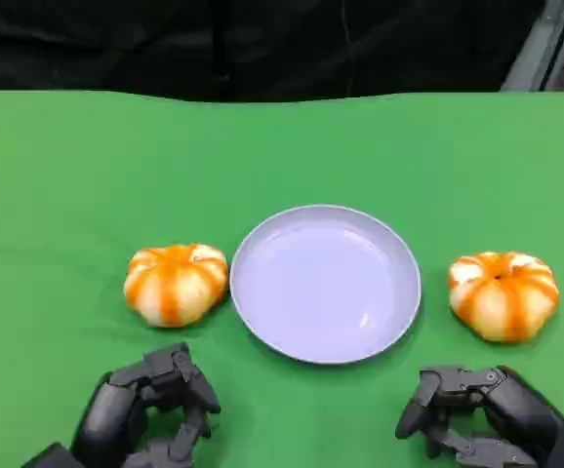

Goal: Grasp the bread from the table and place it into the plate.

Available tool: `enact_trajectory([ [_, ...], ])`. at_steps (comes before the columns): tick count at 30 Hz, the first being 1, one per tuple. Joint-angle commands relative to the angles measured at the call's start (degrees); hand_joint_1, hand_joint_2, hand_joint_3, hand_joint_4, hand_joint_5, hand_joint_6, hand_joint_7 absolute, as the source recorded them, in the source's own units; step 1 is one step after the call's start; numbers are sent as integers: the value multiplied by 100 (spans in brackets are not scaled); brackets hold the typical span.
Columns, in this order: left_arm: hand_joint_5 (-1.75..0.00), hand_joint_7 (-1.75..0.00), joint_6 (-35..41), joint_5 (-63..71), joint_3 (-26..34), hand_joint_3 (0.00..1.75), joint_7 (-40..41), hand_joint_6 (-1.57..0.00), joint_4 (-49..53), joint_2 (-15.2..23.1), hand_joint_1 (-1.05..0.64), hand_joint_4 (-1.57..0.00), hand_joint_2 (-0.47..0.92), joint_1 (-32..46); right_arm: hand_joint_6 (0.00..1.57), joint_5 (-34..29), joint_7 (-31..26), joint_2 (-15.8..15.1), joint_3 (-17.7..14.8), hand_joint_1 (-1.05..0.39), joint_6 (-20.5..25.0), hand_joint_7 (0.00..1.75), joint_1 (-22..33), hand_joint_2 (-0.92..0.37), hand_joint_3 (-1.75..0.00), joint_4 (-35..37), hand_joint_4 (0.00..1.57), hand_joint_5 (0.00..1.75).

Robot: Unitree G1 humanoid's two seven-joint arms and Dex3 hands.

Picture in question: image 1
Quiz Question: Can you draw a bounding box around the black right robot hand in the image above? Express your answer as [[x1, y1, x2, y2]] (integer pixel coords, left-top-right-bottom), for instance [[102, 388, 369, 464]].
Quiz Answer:
[[394, 365, 564, 468]]

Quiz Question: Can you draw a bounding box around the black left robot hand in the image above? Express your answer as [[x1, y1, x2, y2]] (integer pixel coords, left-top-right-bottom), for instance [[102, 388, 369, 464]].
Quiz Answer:
[[69, 342, 222, 468]]

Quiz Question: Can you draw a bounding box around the lilac plate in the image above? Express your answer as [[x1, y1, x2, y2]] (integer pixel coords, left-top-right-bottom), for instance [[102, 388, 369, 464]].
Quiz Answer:
[[229, 203, 423, 366]]

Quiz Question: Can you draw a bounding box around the green table cloth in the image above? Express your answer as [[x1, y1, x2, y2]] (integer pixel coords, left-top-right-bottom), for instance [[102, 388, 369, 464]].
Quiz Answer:
[[0, 90, 564, 468]]

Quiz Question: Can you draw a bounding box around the black backdrop curtain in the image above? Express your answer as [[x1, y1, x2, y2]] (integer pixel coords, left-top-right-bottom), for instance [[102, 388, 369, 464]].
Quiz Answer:
[[0, 0, 546, 103]]

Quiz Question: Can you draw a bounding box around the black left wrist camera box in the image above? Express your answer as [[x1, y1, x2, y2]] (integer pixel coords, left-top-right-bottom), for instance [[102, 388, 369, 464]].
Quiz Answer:
[[20, 441, 76, 468]]

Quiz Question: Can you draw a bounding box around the grey metal frame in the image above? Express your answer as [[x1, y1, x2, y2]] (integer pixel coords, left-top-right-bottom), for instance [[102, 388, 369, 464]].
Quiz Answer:
[[500, 0, 564, 93]]

